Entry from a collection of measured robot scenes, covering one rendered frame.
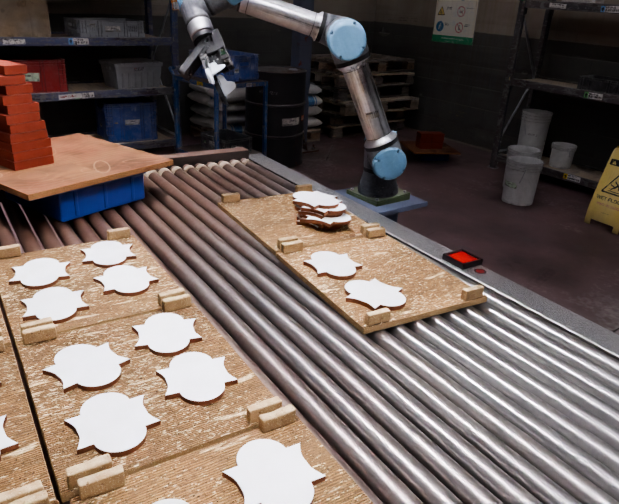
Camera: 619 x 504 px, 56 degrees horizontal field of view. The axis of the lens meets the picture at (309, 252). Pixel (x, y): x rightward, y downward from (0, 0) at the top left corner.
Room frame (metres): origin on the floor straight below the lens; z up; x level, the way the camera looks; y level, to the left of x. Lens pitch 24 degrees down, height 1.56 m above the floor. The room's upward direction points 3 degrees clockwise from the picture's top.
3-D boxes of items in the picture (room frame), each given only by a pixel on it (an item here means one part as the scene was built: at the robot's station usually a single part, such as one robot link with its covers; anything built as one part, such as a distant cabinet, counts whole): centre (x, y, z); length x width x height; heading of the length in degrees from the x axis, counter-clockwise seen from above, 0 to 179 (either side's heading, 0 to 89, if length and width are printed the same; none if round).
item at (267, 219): (1.66, 0.04, 0.93); 0.41 x 0.35 x 0.02; 31
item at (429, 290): (1.30, -0.17, 0.93); 0.41 x 0.35 x 0.02; 30
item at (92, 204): (1.74, 0.75, 0.97); 0.31 x 0.31 x 0.10; 56
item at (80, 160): (1.77, 0.81, 1.03); 0.50 x 0.50 x 0.02; 56
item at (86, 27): (5.60, 1.97, 1.16); 0.60 x 0.40 x 0.15; 131
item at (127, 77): (5.74, 1.80, 0.76); 0.50 x 0.36 x 0.24; 134
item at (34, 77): (5.16, 2.58, 0.78); 0.66 x 0.45 x 0.28; 128
